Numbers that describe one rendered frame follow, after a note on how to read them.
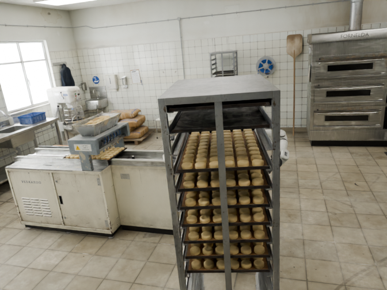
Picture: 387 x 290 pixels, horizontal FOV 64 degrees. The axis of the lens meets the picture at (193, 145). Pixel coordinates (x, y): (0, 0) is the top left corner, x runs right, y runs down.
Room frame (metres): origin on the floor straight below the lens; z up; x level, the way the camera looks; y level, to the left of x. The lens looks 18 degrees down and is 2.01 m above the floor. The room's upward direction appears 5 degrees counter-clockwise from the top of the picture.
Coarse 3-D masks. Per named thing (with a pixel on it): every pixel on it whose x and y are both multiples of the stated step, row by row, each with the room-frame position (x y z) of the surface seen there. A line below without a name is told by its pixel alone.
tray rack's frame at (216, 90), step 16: (192, 80) 1.80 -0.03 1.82; (208, 80) 1.73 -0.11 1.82; (224, 80) 1.67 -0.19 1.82; (240, 80) 1.61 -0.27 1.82; (256, 80) 1.56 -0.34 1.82; (160, 96) 1.30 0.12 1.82; (176, 96) 1.26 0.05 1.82; (192, 96) 1.23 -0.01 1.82; (208, 96) 1.22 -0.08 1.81; (224, 96) 1.22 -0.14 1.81; (240, 96) 1.21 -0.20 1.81; (256, 96) 1.21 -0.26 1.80; (272, 96) 1.20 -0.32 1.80; (160, 112) 1.25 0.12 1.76; (272, 112) 1.20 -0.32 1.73; (272, 128) 1.20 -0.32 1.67; (224, 160) 1.23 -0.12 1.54; (272, 160) 1.20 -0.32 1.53; (224, 176) 1.23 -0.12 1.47; (272, 176) 1.20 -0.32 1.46; (224, 192) 1.23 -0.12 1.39; (272, 192) 1.21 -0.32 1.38; (176, 208) 1.24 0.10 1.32; (224, 208) 1.23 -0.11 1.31; (176, 224) 1.24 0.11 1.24; (224, 224) 1.23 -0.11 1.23; (176, 240) 1.25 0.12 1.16; (224, 240) 1.23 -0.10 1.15; (176, 256) 1.25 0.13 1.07; (224, 256) 1.23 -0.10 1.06
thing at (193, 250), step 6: (192, 246) 1.34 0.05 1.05; (198, 246) 1.33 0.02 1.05; (204, 246) 1.33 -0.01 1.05; (210, 246) 1.31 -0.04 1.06; (216, 246) 1.33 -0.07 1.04; (222, 246) 1.30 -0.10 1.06; (234, 246) 1.29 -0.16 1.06; (240, 246) 1.32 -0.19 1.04; (246, 246) 1.28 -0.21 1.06; (252, 246) 1.31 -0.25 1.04; (258, 246) 1.28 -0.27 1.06; (264, 246) 1.30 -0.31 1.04; (192, 252) 1.28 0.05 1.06; (198, 252) 1.28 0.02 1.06; (204, 252) 1.27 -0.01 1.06; (210, 252) 1.27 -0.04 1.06; (216, 252) 1.27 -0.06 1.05; (222, 252) 1.26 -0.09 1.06; (234, 252) 1.26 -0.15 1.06; (240, 252) 1.27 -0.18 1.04; (246, 252) 1.25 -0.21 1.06; (252, 252) 1.26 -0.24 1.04; (258, 252) 1.24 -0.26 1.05; (264, 252) 1.26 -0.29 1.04
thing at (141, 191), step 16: (112, 176) 3.20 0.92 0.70; (128, 176) 3.13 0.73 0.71; (144, 176) 3.08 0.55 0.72; (160, 176) 3.02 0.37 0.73; (176, 176) 3.14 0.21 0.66; (128, 192) 3.14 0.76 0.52; (144, 192) 3.08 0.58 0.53; (160, 192) 3.03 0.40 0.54; (128, 208) 3.15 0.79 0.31; (144, 208) 3.09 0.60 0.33; (160, 208) 3.03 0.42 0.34; (128, 224) 3.17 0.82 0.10; (144, 224) 3.10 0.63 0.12; (160, 224) 3.04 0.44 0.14
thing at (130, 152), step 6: (36, 150) 3.87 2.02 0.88; (42, 150) 3.84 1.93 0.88; (48, 150) 3.81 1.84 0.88; (54, 150) 3.78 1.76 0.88; (60, 150) 3.75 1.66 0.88; (66, 150) 3.73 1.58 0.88; (126, 150) 3.47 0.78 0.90; (132, 150) 3.45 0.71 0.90; (138, 150) 3.43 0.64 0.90; (144, 150) 3.41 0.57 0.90; (150, 150) 3.39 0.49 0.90; (156, 150) 3.37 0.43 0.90; (162, 150) 3.35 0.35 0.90; (174, 156) 3.29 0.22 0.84
